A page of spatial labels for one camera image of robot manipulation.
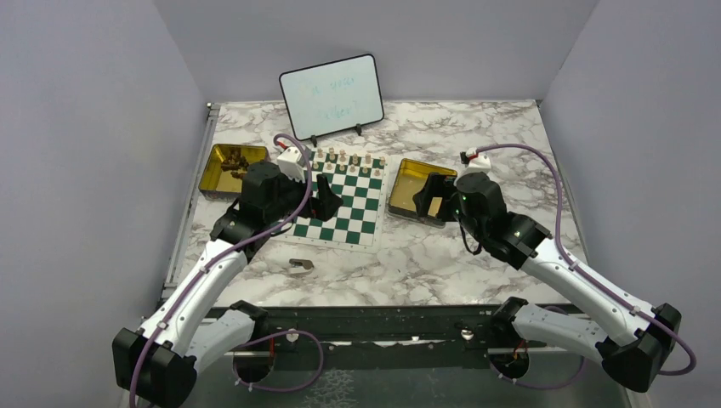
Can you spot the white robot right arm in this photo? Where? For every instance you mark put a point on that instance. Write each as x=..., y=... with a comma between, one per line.
x=629, y=338

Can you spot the dark pieces in tin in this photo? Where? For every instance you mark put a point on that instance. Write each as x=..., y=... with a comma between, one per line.
x=236, y=166

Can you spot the left gold tin box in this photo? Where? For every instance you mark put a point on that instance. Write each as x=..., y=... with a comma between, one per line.
x=216, y=185

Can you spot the beige plastic clip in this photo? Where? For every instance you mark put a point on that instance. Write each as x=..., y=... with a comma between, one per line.
x=300, y=266

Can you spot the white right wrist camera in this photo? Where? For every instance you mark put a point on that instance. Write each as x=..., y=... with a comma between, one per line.
x=474, y=162

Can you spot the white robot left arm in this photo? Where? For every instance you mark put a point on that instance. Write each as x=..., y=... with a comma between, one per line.
x=160, y=361

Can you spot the gold tin box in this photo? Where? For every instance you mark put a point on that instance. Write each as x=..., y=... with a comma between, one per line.
x=409, y=180
x=216, y=185

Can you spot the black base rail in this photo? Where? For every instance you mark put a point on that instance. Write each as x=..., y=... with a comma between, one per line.
x=385, y=337

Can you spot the light chess pieces row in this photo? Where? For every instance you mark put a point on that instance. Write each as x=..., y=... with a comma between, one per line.
x=334, y=161

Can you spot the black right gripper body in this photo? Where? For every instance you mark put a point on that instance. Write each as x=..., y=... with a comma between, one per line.
x=455, y=207

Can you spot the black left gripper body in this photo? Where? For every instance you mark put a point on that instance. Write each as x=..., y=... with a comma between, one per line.
x=292, y=195

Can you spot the right gold tin box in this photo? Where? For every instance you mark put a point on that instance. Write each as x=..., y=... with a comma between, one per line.
x=409, y=180

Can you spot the small whiteboard on stand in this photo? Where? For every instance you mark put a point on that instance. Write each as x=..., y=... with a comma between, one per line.
x=333, y=96

